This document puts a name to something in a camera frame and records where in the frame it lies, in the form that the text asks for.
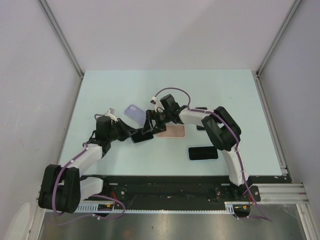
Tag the aluminium frame post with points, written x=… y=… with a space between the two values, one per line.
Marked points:
x=49 y=14
x=294 y=8

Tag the black phone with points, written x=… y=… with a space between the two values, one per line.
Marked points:
x=139 y=137
x=199 y=125
x=203 y=153

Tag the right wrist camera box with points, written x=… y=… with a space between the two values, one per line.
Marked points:
x=158 y=107

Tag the aluminium cross rail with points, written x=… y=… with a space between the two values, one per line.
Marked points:
x=283 y=193

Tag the left aluminium frame post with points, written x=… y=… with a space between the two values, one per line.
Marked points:
x=49 y=14

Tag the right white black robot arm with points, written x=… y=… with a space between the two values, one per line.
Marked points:
x=222 y=130

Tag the white slotted cable duct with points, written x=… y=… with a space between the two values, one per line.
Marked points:
x=106 y=208

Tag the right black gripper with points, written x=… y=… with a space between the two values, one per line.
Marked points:
x=153 y=115

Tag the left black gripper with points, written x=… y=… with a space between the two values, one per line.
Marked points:
x=125 y=128

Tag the purple phone case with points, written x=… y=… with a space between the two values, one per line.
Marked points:
x=136 y=114

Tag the right aluminium frame post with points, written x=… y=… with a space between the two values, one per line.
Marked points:
x=294 y=8

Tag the pink phone case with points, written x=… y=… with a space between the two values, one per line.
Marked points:
x=172 y=131

